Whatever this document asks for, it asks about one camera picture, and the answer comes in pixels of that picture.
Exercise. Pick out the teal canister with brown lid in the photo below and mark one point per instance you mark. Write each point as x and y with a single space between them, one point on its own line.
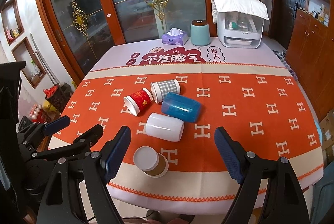
200 33

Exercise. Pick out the orange H-pattern cloth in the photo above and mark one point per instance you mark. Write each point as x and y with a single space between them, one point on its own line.
261 107

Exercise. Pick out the brown wooden cabinet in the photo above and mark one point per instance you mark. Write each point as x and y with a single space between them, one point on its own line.
310 55

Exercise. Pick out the white cloth on box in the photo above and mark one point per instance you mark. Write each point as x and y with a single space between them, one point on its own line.
249 7

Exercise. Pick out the red paper cup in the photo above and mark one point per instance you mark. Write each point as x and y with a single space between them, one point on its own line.
138 101

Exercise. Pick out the white desktop storage box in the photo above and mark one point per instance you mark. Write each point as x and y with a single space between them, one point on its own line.
239 30

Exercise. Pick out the brown sleeved white paper cup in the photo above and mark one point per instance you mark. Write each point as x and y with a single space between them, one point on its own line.
152 163

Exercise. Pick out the pink cartoon table mat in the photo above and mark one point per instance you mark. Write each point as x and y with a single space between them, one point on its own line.
155 52

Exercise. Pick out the white plastic cup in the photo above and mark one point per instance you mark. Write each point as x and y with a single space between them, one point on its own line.
164 127

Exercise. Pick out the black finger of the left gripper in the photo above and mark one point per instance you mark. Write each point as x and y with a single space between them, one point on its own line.
80 145

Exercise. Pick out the purple tissue pack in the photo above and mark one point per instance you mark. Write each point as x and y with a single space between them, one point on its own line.
175 37

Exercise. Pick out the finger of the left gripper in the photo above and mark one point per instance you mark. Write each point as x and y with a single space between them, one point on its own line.
56 125

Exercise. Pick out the blue translucent plastic cup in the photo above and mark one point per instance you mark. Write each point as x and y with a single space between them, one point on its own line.
181 107

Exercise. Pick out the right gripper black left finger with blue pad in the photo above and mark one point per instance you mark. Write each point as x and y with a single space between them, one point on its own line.
62 201

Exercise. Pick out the grey checked paper cup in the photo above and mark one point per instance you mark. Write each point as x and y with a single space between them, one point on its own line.
160 89

